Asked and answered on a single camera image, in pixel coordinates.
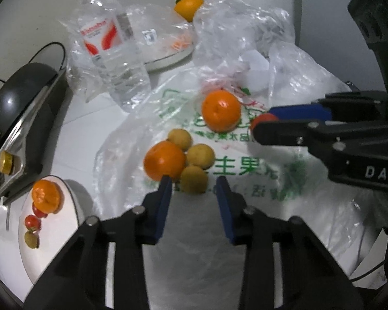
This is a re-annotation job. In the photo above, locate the crumpled clear plastic bag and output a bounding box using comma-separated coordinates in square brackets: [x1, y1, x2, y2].
[192, 0, 353, 104]

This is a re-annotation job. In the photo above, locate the stainless steel induction cooker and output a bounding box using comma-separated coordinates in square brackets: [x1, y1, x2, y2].
[0, 68, 68, 233]

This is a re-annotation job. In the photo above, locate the cherry tomato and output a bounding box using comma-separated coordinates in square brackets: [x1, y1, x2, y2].
[32, 203, 48, 219]
[250, 113, 279, 133]
[25, 215, 41, 231]

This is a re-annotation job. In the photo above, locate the black cooker power cable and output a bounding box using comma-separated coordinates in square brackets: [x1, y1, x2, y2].
[0, 41, 67, 83]

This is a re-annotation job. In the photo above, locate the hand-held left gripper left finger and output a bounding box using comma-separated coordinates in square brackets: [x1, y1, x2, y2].
[24, 174, 173, 310]

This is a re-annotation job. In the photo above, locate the large orange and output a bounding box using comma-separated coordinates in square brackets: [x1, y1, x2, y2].
[174, 0, 204, 22]

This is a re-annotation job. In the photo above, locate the white dish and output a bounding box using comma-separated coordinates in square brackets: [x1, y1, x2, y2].
[144, 22, 195, 72]

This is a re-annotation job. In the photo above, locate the clear plastic water bottle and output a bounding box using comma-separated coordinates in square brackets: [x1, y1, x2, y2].
[69, 0, 151, 112]

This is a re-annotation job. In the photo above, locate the tangerine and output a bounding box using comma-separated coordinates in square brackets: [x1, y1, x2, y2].
[144, 140, 186, 181]
[31, 180, 63, 214]
[201, 90, 242, 130]

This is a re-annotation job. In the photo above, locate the white plate with black rim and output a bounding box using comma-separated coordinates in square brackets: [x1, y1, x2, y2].
[18, 175, 85, 281]

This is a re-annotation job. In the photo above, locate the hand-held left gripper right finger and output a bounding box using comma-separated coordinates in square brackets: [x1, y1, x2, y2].
[215, 176, 364, 310]

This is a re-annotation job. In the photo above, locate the thin black cable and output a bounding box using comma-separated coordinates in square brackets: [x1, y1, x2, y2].
[348, 258, 388, 280]

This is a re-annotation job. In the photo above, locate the green printed plastic bag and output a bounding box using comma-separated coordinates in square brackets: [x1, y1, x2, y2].
[94, 68, 388, 235]

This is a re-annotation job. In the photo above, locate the black wok with wooden handle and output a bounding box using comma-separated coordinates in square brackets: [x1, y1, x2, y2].
[0, 63, 59, 130]

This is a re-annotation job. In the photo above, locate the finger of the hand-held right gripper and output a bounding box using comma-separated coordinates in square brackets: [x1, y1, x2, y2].
[270, 90, 388, 122]
[250, 119, 344, 149]

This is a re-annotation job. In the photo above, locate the longan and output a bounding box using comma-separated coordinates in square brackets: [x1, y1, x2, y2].
[185, 144, 216, 169]
[24, 231, 40, 249]
[167, 128, 193, 152]
[180, 165, 209, 194]

